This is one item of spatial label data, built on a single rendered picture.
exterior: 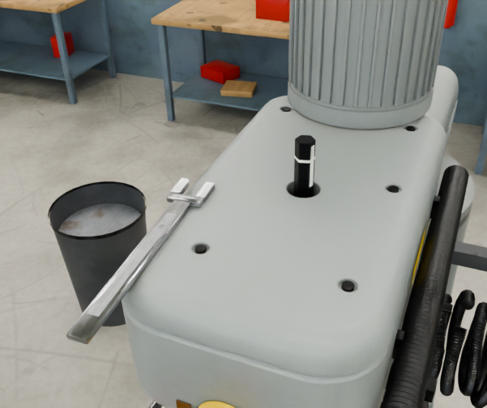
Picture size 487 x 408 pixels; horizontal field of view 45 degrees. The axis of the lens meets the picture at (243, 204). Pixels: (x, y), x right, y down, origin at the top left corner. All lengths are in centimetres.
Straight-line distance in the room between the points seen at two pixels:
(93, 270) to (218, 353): 242
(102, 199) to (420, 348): 270
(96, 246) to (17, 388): 77
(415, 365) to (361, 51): 36
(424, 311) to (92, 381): 246
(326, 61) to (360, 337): 38
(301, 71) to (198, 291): 37
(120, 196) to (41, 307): 76
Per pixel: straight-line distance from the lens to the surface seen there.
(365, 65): 74
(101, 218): 308
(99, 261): 287
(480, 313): 106
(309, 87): 78
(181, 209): 61
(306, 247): 57
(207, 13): 485
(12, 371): 315
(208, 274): 54
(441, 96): 124
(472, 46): 497
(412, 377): 58
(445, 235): 75
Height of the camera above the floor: 224
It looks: 34 degrees down
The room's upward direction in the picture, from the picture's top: 2 degrees counter-clockwise
